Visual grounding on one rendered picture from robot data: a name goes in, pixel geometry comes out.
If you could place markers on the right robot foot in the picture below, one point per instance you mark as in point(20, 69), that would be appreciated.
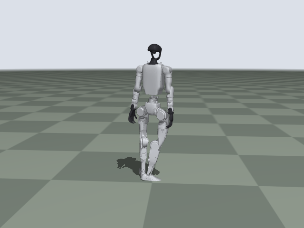
point(149, 178)

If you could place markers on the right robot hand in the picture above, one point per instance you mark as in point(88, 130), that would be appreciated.
point(171, 117)

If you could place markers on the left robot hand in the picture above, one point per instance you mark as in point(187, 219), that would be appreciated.
point(132, 114)

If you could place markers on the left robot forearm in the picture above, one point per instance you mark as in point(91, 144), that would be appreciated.
point(135, 98)

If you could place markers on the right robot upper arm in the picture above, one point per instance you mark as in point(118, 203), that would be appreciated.
point(167, 70)

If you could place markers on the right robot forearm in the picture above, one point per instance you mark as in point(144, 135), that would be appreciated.
point(170, 99)

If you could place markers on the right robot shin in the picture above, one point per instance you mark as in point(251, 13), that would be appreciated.
point(153, 156)

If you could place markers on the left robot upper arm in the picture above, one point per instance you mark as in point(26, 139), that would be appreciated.
point(138, 79)

